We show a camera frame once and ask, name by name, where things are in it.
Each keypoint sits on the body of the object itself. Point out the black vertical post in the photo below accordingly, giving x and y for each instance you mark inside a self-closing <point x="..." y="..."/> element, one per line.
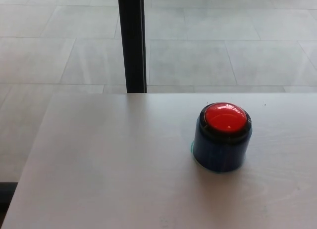
<point x="132" y="41"/>

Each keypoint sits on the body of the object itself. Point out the red push button blue base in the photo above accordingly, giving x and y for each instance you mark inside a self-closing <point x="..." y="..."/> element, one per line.
<point x="225" y="120"/>

